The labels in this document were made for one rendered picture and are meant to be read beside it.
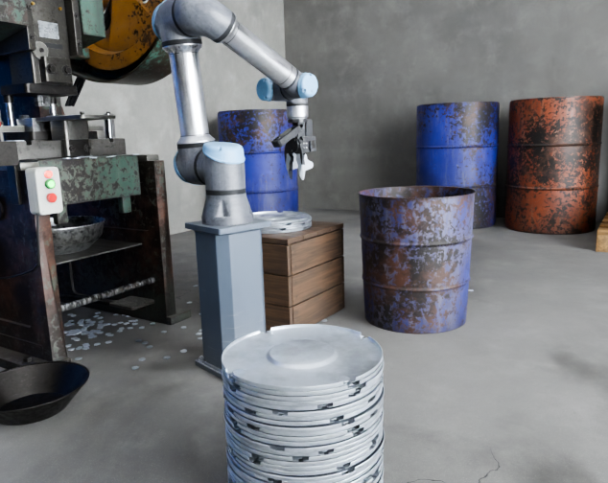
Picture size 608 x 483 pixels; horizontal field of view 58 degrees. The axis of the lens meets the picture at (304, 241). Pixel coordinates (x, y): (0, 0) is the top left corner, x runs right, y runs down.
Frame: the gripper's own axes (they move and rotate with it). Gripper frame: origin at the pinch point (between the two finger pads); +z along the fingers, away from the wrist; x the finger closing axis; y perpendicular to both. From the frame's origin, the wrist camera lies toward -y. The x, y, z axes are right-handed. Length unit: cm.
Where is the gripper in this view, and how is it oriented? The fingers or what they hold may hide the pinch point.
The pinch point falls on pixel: (294, 176)
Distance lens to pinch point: 198.0
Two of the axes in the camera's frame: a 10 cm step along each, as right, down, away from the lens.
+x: -6.1, -1.3, 7.8
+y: 7.9, -1.5, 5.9
